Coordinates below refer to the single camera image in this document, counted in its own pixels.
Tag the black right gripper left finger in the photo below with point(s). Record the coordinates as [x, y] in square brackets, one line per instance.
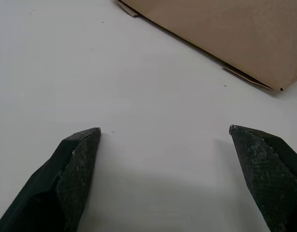
[73, 174]

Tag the brown paper bag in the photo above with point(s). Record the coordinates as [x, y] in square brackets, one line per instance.
[223, 29]

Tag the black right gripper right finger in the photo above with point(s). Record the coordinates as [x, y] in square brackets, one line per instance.
[264, 169]

